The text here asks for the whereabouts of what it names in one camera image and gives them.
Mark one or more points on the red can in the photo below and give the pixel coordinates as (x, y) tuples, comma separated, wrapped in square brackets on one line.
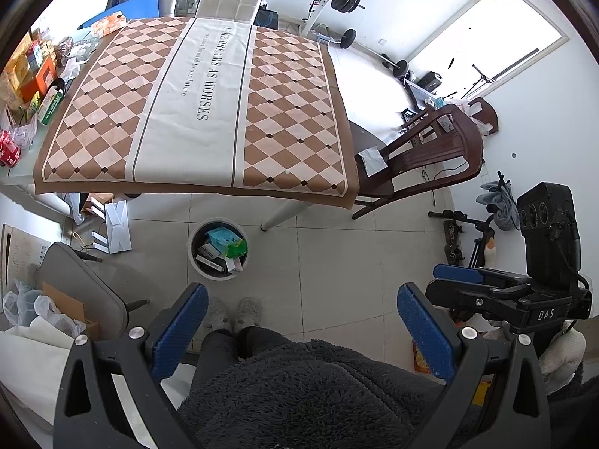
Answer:
[(9, 149)]

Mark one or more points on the white round trash bin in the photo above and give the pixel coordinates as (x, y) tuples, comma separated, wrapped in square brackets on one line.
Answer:
[(199, 271)]

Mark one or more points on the dark fuzzy robe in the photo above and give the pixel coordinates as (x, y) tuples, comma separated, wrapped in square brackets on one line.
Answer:
[(304, 397)]

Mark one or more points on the pink floral packet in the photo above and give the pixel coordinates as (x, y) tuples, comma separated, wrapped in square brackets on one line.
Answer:
[(110, 23)]

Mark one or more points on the leaning cardboard panel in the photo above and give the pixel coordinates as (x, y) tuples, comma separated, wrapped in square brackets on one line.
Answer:
[(21, 257)]

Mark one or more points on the white cloth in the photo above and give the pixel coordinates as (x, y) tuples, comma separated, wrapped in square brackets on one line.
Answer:
[(32, 369)]

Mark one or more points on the person's legs in dark pants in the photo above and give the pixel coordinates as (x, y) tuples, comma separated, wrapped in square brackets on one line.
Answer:
[(220, 351)]

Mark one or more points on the white tissue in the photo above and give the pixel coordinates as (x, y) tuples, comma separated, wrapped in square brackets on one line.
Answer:
[(373, 160)]

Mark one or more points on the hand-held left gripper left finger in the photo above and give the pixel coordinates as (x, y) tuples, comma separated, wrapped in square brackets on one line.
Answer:
[(180, 332)]

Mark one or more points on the white cardboard pieces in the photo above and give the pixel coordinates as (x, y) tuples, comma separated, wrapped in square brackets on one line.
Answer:
[(114, 229)]

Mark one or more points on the dark wooden chair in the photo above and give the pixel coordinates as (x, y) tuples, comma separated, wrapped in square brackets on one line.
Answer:
[(421, 149), (489, 114)]

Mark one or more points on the person's right forearm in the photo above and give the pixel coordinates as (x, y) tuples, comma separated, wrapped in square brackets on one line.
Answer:
[(564, 351)]

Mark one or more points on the brown checkered tablecloth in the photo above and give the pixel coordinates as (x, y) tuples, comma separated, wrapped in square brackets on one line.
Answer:
[(187, 149)]

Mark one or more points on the bright window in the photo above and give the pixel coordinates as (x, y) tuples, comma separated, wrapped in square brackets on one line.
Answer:
[(486, 37)]

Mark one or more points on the white box with dark stripe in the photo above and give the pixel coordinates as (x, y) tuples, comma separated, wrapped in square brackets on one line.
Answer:
[(208, 262)]

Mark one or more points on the grey chair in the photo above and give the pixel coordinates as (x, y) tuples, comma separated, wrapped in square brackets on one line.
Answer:
[(84, 280)]

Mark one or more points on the clear plastic bag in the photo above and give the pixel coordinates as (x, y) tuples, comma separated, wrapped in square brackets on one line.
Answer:
[(23, 133)]

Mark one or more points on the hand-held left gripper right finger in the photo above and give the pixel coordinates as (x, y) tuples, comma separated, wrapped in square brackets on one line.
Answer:
[(428, 332)]

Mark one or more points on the green box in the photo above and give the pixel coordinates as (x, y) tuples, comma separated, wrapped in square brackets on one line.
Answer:
[(50, 107)]

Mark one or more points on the small orange box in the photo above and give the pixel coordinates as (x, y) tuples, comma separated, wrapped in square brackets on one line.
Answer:
[(421, 358)]

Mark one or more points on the blue board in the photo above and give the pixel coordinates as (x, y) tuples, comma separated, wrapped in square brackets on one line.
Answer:
[(126, 9)]

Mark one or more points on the brown cardboard box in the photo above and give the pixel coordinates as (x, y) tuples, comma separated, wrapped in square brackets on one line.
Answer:
[(65, 299)]

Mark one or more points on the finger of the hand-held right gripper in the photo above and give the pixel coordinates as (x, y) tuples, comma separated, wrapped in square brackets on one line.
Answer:
[(458, 295), (458, 273)]

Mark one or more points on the white and pink box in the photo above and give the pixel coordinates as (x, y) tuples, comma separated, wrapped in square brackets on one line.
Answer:
[(236, 266)]

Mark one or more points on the grey fuzzy slipper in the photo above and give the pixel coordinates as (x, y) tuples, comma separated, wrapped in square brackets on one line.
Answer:
[(248, 313), (217, 315)]

